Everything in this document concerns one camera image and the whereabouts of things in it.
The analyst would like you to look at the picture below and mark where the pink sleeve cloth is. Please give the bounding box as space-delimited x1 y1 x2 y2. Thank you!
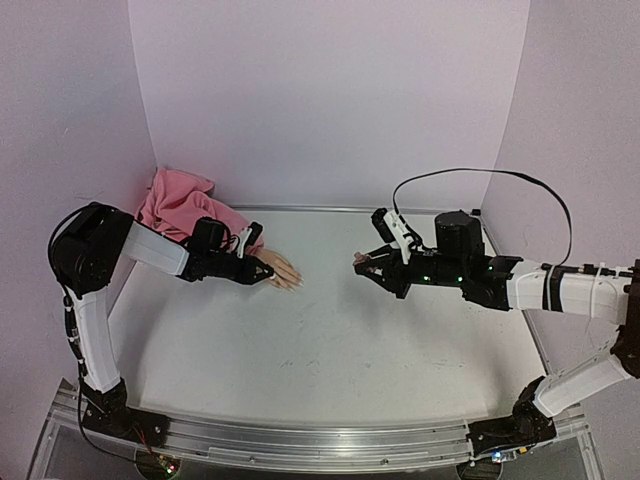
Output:
134 168 250 242

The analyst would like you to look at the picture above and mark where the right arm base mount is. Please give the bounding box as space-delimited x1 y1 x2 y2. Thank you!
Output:
466 400 557 458

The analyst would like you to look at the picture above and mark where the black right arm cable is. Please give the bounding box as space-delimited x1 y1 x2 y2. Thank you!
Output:
392 168 574 266

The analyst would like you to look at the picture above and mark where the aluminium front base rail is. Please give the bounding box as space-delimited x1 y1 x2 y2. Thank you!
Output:
47 389 586 464

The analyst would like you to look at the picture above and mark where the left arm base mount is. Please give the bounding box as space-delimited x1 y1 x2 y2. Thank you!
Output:
80 379 170 448

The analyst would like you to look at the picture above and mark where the nail polish bottle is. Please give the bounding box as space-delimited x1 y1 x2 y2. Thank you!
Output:
353 252 371 266

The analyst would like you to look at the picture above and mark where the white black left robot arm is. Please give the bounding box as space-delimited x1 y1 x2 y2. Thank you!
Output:
47 202 274 394

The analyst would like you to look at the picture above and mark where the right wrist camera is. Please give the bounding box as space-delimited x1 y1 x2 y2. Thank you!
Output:
371 208 423 265

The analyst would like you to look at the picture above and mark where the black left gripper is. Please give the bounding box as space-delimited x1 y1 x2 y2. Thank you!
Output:
207 251 275 286

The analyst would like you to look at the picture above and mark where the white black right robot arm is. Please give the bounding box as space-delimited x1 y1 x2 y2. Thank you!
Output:
354 246 639 418

